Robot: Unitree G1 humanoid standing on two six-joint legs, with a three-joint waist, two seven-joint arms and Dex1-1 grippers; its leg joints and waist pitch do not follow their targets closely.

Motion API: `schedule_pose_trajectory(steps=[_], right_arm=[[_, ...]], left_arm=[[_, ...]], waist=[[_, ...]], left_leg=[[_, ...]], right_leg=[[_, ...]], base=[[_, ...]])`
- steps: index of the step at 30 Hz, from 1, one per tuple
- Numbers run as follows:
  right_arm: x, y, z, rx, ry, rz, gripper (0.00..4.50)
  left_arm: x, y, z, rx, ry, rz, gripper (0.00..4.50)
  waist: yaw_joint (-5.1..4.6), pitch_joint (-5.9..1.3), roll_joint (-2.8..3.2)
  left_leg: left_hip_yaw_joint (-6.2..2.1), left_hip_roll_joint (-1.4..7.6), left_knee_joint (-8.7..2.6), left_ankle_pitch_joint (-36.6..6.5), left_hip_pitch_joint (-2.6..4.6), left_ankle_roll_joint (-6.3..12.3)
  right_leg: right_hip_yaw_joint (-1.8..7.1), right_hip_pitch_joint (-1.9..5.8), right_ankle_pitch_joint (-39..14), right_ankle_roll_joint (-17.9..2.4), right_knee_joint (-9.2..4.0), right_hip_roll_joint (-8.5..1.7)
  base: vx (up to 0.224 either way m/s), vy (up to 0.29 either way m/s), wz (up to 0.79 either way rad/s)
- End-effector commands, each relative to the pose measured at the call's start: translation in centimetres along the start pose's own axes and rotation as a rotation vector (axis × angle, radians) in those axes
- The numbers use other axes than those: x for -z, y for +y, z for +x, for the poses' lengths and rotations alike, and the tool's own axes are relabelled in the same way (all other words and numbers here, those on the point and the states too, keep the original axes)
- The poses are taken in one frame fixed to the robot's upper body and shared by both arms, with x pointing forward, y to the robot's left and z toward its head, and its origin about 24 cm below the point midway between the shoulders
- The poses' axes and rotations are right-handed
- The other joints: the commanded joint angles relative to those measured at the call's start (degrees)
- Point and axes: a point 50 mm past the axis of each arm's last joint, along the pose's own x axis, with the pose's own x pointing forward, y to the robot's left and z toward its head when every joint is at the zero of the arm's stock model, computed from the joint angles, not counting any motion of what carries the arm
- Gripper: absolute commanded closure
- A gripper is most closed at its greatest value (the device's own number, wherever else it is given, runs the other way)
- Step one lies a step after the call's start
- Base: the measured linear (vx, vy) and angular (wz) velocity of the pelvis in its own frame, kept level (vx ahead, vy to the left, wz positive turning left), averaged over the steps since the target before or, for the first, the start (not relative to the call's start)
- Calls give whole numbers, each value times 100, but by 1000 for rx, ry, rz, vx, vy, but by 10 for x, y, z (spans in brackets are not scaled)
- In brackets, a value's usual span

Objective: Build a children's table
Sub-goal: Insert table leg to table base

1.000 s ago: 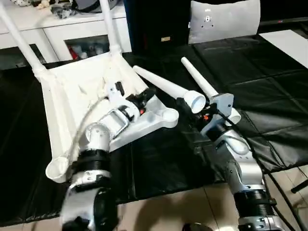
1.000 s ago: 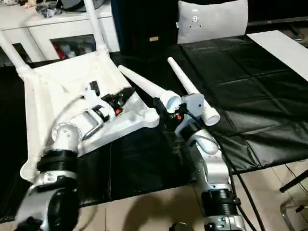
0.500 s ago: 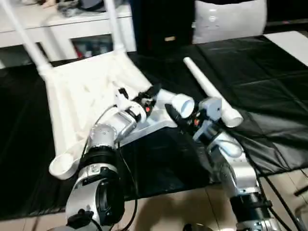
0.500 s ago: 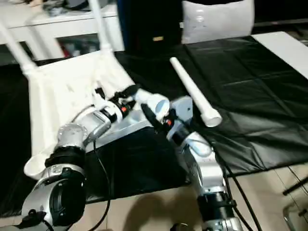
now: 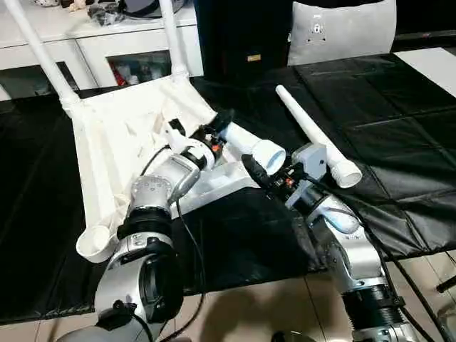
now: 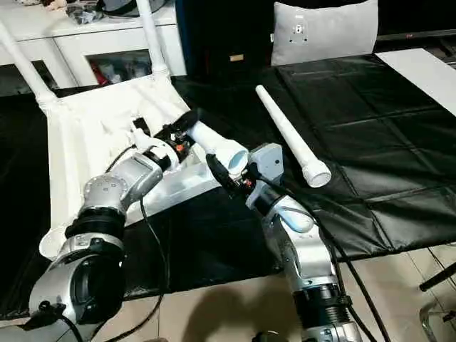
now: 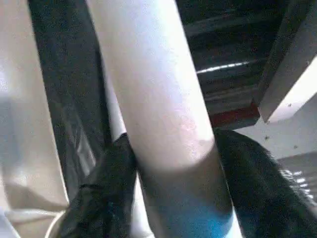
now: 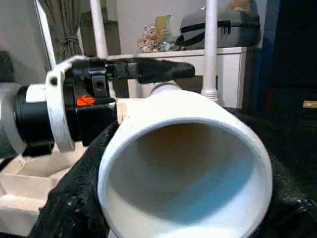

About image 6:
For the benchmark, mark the white plastic table leg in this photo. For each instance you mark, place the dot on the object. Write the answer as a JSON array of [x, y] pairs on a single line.
[[285, 124], [217, 142], [151, 39], [25, 67]]

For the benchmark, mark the white plastic table top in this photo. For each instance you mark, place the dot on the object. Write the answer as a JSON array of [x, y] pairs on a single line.
[[89, 117]]

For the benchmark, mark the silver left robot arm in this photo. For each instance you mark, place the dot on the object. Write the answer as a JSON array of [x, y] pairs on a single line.
[[107, 189]]

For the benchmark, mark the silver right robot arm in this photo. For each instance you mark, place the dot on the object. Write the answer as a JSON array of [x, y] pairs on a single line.
[[295, 228]]

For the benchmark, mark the black box with yellow label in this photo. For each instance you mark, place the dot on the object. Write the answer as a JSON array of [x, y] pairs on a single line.
[[221, 28]]

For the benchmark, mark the white cabinet with glass doors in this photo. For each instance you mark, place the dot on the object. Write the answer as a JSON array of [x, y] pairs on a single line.
[[107, 39]]

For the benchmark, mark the grey rounded device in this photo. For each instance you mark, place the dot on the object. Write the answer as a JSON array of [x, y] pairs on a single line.
[[117, 5]]

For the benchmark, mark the black work mat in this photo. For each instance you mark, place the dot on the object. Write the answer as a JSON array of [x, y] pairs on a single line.
[[374, 124]]

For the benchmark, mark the dark tangled small object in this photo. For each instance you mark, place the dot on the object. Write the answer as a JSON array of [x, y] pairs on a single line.
[[85, 14]]

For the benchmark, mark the grey cushion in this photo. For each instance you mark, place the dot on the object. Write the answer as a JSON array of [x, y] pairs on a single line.
[[338, 35]]

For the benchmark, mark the pale small toy figure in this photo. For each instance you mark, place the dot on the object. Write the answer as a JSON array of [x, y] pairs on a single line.
[[57, 3]]

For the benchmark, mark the white flat board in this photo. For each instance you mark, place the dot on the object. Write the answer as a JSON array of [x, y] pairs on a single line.
[[420, 71]]

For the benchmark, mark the black tripod leg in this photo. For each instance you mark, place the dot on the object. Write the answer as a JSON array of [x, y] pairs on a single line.
[[438, 279]]

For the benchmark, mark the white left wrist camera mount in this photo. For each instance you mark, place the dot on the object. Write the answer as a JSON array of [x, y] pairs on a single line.
[[142, 140]]

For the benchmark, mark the chrome metal frame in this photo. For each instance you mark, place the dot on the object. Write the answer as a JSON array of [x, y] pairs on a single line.
[[424, 320]]

